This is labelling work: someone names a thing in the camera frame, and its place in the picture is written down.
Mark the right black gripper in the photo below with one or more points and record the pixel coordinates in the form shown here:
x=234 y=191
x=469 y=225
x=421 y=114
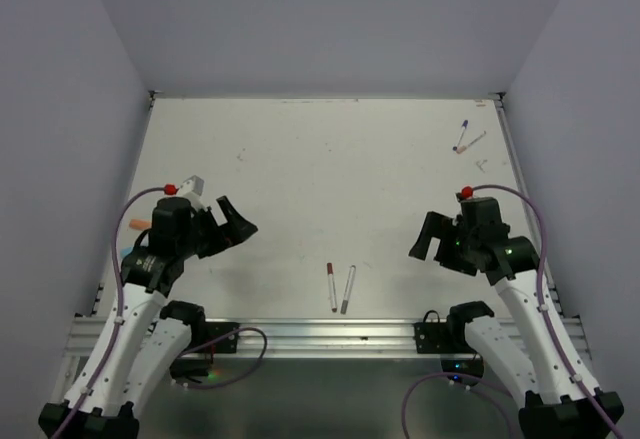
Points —
x=436 y=224

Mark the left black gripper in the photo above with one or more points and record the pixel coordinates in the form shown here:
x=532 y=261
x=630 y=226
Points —
x=228 y=234

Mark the red capped white pen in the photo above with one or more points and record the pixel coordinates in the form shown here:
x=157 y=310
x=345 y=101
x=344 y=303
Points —
x=331 y=287

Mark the blue capped white pen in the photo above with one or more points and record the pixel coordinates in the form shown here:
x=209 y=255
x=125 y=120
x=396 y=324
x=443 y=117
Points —
x=463 y=129

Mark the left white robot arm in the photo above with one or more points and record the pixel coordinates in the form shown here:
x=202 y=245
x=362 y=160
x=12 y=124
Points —
x=145 y=331

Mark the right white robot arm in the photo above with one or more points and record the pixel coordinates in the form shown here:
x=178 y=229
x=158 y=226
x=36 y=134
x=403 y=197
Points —
x=556 y=394

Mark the orange highlighter marker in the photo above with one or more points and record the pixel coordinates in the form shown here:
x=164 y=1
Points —
x=140 y=225

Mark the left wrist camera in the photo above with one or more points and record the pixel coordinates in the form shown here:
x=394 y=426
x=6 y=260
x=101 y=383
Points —
x=191 y=188

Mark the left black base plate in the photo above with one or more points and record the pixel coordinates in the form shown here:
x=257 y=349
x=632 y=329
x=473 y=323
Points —
x=221 y=337

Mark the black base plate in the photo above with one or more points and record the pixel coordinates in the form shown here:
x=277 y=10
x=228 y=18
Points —
x=221 y=337
x=431 y=335

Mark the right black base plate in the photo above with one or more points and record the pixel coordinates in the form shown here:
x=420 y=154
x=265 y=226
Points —
x=431 y=335

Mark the aluminium frame rail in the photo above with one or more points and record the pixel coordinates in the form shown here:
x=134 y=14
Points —
x=324 y=339

